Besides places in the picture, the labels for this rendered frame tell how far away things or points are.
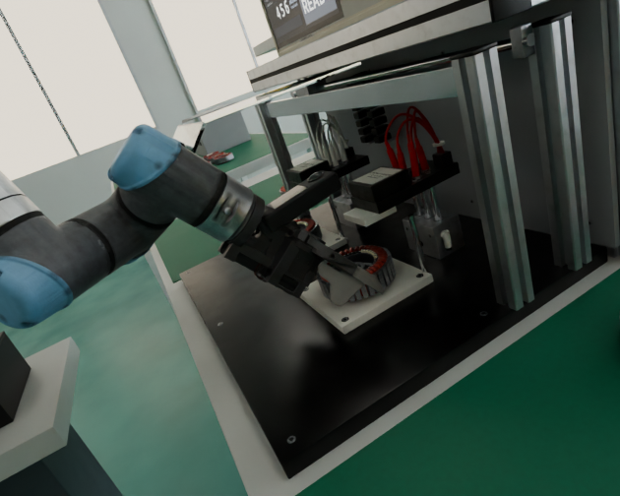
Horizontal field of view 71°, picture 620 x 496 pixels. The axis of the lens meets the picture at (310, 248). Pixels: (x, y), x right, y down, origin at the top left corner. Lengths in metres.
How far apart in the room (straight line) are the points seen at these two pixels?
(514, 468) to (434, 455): 0.07
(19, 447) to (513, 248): 0.71
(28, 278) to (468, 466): 0.42
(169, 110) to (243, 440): 4.91
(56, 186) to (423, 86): 4.94
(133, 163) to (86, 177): 4.78
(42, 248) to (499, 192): 0.45
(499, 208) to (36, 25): 5.11
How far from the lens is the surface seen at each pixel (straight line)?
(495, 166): 0.47
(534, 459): 0.43
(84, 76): 5.27
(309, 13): 0.77
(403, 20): 0.53
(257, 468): 0.50
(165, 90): 5.31
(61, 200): 5.31
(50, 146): 5.27
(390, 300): 0.59
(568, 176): 0.56
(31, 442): 0.79
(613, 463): 0.44
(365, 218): 0.59
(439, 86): 0.50
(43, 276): 0.48
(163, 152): 0.49
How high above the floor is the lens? 1.09
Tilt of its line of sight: 22 degrees down
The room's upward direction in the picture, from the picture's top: 20 degrees counter-clockwise
